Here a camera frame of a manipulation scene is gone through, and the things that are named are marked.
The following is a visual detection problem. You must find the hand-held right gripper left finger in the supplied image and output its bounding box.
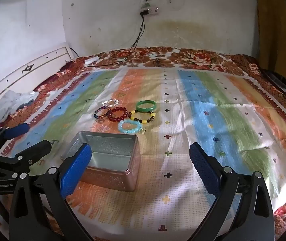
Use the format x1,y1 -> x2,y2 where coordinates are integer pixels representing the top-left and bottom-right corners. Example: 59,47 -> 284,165
8,143 -> 93,241

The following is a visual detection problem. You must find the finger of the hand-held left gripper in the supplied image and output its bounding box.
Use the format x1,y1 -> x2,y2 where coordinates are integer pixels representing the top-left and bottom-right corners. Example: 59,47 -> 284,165
0,123 -> 30,146
15,140 -> 52,167

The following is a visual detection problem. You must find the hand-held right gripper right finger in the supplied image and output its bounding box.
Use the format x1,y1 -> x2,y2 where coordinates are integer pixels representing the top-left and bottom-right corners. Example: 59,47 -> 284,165
189,142 -> 275,241

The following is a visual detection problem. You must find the silver metal tin box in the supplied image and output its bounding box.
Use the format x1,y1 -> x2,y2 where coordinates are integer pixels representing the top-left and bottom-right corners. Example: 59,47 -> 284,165
60,131 -> 141,193

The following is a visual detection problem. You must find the dark multicolour bead bracelet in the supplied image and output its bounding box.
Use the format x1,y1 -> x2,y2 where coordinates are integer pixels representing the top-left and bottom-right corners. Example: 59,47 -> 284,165
94,107 -> 111,120

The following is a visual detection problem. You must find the light blue bead bracelet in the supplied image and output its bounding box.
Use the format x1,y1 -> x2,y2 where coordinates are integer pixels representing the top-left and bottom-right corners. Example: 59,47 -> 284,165
118,120 -> 147,135

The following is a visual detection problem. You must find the red bead bracelet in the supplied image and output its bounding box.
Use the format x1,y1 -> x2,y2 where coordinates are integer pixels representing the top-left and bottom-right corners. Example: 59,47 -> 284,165
107,107 -> 129,122

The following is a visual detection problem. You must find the white pearl shell bracelet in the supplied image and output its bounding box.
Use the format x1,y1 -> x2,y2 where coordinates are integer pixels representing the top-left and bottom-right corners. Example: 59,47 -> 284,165
102,99 -> 120,107

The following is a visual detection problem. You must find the yellow and brown bead bracelet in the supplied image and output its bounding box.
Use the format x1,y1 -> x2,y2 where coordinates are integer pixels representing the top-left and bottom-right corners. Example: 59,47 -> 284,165
128,109 -> 157,125

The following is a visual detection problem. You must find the green jade bangle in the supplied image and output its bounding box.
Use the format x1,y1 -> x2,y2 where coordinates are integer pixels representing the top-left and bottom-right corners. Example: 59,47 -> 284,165
136,101 -> 157,112

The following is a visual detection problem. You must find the grey crumpled cloth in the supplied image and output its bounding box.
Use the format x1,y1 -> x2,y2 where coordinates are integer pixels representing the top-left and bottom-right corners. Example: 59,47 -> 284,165
0,90 -> 39,129

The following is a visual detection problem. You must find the striped colourful cloth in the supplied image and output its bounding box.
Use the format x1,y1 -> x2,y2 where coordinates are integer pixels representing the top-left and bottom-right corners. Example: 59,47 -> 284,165
0,66 -> 286,239

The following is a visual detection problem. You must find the white bed headboard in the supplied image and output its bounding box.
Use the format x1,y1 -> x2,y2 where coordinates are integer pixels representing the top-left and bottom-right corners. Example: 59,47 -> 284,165
0,42 -> 74,109

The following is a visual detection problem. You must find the floral brown blanket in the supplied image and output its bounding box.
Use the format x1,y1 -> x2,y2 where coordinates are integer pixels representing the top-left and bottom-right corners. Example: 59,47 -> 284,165
0,46 -> 286,241

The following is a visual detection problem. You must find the brown hanging garment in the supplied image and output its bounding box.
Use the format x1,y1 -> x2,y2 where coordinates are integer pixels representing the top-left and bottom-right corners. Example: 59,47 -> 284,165
257,0 -> 286,81

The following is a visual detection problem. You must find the white power strip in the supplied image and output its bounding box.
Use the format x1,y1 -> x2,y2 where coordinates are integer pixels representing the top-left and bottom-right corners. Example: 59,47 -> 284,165
139,7 -> 160,16

